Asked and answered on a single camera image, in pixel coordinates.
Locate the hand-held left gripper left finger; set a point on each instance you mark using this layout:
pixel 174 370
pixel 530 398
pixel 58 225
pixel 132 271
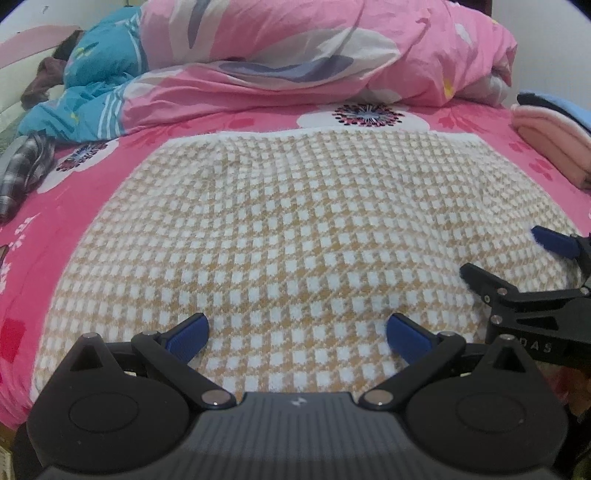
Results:
pixel 189 339

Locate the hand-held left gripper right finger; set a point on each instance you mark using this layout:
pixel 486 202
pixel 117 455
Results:
pixel 406 340

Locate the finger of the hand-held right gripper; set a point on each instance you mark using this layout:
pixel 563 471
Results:
pixel 485 279
pixel 554 242

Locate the beige houndstooth fleece-lined coat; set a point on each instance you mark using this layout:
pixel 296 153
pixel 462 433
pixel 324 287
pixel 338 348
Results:
pixel 295 230

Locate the pink folded garment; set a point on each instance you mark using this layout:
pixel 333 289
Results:
pixel 554 138

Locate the light blue folded garment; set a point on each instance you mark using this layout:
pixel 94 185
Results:
pixel 575 113

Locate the navy folded garment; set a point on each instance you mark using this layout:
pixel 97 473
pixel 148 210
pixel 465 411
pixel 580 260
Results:
pixel 535 99

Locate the grey plaid garment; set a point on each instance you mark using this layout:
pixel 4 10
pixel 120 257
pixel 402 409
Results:
pixel 32 161

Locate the plain grey garment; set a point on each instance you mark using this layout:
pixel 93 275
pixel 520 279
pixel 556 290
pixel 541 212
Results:
pixel 10 154

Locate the green patterned pillow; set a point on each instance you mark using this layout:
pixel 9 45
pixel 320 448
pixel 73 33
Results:
pixel 9 127

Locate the pink and blue floral quilt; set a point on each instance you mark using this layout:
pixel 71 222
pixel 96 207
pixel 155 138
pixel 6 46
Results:
pixel 300 37

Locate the dark brown cloth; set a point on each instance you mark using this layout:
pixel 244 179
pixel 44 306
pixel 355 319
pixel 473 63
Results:
pixel 68 45

